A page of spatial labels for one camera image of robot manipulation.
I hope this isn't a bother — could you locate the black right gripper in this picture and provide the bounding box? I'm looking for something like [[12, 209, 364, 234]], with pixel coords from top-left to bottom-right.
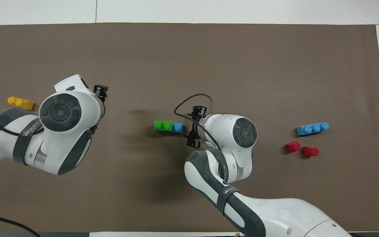
[[184, 105, 210, 147]]

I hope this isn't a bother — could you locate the green toy brick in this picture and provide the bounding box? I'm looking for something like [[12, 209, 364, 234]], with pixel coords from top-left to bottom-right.
[[153, 120, 174, 132]]

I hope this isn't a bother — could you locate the yellow toy brick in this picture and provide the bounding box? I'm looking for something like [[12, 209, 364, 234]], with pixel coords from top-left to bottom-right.
[[8, 96, 35, 111]]

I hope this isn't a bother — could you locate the brown table mat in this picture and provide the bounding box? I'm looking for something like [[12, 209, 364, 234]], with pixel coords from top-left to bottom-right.
[[0, 22, 379, 233]]

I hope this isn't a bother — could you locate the red toy brick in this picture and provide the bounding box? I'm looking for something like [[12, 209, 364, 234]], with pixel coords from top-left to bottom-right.
[[302, 146, 319, 157], [285, 141, 301, 153]]

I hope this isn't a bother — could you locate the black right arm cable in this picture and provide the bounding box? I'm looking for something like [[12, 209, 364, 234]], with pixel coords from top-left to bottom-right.
[[174, 93, 223, 152]]

